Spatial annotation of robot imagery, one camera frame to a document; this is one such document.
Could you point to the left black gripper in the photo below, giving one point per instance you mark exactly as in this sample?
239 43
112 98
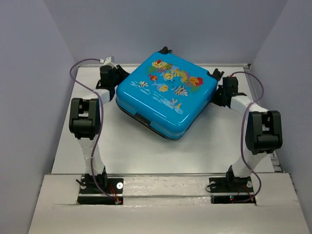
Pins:
120 71

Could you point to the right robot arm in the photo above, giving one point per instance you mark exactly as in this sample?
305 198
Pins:
261 135

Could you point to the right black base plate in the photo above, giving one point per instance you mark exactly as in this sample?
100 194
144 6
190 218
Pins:
219 195

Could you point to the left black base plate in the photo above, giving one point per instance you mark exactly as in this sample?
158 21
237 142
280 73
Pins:
89 194

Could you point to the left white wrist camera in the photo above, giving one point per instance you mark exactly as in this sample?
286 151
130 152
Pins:
109 61

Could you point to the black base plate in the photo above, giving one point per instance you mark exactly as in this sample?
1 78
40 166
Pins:
219 195
89 194

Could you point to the blue hard-shell suitcase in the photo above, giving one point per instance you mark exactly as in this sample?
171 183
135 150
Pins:
167 93

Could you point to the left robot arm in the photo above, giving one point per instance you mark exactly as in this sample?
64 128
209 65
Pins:
86 123

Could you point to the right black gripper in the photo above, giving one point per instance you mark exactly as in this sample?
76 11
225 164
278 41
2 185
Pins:
214 99

